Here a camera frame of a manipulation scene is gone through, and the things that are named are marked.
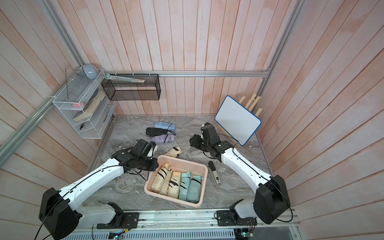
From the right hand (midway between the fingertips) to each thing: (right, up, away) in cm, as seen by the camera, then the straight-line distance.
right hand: (191, 140), depth 83 cm
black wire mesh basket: (-47, +35, +24) cm, 63 cm away
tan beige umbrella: (-11, -9, +10) cm, 18 cm away
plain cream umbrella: (-18, -20, -6) cm, 28 cm away
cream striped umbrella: (-15, -26, -5) cm, 30 cm away
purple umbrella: (-19, 0, +18) cm, 26 cm away
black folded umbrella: (-27, +5, +24) cm, 36 cm away
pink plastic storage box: (-8, -15, +5) cm, 18 cm away
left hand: (-20, -15, -3) cm, 25 cm away
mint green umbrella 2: (+1, -26, -3) cm, 26 cm away
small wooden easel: (+35, +24, +1) cm, 42 cm away
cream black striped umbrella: (-10, -26, -3) cm, 28 cm away
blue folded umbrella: (-20, +9, +28) cm, 35 cm away
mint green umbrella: (-4, -25, -1) cm, 25 cm away
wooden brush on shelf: (-55, +19, -3) cm, 58 cm away
